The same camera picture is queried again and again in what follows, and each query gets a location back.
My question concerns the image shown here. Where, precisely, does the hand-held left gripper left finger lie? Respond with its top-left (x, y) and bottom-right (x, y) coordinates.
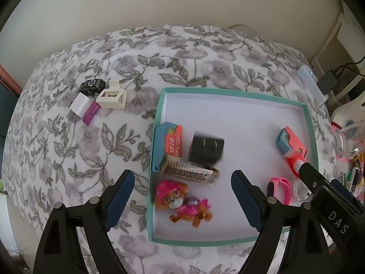
top-left (33, 170), bottom-right (136, 274)

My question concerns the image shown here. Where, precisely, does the blue and coral plastic case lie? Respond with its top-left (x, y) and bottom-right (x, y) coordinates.
top-left (152, 122), bottom-right (183, 172)

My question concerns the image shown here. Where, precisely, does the clear glass jar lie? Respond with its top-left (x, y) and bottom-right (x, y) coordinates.
top-left (334, 126), bottom-right (365, 159)

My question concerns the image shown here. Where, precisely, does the black power adapter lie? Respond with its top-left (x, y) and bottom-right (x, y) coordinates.
top-left (316, 71), bottom-right (340, 95)

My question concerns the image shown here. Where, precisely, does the cream hair claw clip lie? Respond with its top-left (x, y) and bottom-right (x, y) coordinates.
top-left (95, 80), bottom-right (127, 109)

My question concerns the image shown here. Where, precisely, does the red and blue utility cutter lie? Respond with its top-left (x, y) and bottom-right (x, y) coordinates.
top-left (275, 127), bottom-right (309, 160)

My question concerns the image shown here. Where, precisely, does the white power strip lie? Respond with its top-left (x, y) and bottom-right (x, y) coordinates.
top-left (297, 65), bottom-right (329, 103)

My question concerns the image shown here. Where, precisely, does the black toy car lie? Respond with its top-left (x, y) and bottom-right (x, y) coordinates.
top-left (78, 78), bottom-right (107, 97)

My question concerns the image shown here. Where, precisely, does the pile of colourful small things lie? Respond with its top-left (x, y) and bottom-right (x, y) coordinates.
top-left (339, 151), bottom-right (365, 200)

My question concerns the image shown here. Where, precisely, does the white plastic object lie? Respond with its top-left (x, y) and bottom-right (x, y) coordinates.
top-left (331, 97), bottom-right (365, 126)

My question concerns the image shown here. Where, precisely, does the white wristband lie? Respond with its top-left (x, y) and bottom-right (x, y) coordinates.
top-left (292, 174), bottom-right (313, 203)

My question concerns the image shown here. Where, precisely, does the thin white cable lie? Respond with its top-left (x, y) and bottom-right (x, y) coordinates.
top-left (228, 24), bottom-right (274, 43)

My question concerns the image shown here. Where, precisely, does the pink and brown toy dog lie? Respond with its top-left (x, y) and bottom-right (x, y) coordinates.
top-left (154, 179), bottom-right (214, 229)

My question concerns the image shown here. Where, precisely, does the black cable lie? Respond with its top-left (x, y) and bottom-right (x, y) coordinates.
top-left (334, 57), bottom-right (365, 77)

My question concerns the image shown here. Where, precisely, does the floral blanket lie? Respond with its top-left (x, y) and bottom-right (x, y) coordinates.
top-left (1, 24), bottom-right (338, 274)

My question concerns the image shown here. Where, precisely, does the teal-rimmed white tray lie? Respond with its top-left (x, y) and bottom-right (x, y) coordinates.
top-left (147, 87), bottom-right (319, 247)

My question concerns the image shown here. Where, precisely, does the blue cabinet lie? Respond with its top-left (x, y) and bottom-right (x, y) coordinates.
top-left (0, 83), bottom-right (20, 160)

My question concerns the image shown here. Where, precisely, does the white shelf unit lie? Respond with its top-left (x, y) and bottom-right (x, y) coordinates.
top-left (309, 0), bottom-right (365, 115)

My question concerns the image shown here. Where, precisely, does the purple plastic stick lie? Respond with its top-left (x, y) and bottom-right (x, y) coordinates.
top-left (82, 102), bottom-right (102, 125)

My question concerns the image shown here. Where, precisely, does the black charger plug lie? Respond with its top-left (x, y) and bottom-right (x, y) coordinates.
top-left (188, 133), bottom-right (225, 166)

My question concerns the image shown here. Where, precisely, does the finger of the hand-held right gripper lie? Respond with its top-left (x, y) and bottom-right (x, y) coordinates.
top-left (298, 162), bottom-right (329, 197)

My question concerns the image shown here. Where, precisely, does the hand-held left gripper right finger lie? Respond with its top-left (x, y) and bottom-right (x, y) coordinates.
top-left (231, 170), bottom-right (335, 274)

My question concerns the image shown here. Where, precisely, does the reddish wooden board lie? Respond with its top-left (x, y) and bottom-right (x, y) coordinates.
top-left (0, 64), bottom-right (25, 92)

